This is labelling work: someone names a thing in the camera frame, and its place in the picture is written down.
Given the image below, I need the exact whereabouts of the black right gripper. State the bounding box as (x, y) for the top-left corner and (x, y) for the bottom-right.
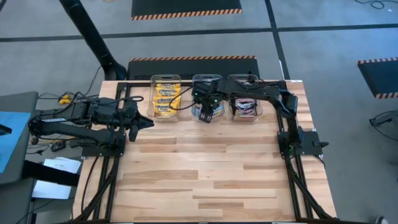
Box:
(191, 79), (220, 124)

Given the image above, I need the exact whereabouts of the grey side table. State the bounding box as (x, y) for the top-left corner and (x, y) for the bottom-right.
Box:
(0, 91), (40, 186)

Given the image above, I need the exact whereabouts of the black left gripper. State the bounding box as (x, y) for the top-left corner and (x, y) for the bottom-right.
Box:
(119, 101), (155, 143)

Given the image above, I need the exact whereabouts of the blue Maruchan ramen pack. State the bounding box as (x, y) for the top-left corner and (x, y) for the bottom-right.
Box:
(192, 101), (225, 119)

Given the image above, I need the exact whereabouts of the black bar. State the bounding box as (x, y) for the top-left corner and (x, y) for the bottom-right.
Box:
(21, 159), (80, 188)

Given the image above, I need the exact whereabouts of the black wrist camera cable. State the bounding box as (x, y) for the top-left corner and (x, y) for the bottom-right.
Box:
(169, 85), (200, 111)
(116, 95), (145, 104)

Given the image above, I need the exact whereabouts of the black camera stand pole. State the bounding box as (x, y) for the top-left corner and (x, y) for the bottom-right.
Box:
(58, 0), (127, 81)

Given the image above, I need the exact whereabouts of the black hazard-striped floor mat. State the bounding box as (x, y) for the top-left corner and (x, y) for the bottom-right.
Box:
(127, 55), (261, 81)
(357, 57), (398, 100)
(131, 0), (243, 21)

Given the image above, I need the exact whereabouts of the black aluminium table frame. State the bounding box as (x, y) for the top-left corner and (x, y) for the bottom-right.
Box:
(73, 80), (338, 224)

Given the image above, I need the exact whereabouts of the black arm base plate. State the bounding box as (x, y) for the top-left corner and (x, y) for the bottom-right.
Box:
(277, 130), (330, 157)
(81, 133), (127, 158)

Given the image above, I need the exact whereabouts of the clear plastic bin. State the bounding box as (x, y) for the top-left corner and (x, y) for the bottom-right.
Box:
(146, 73), (183, 122)
(226, 73), (264, 123)
(191, 73), (225, 122)

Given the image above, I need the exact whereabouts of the blue sheet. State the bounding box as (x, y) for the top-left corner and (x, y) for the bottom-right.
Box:
(0, 111), (32, 174)

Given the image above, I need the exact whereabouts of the white paper sheet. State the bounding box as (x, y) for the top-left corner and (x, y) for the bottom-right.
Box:
(43, 157), (82, 174)
(32, 180), (73, 200)

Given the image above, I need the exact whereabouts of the black floor cable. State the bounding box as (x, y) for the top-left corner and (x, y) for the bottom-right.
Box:
(354, 0), (387, 10)
(32, 64), (105, 103)

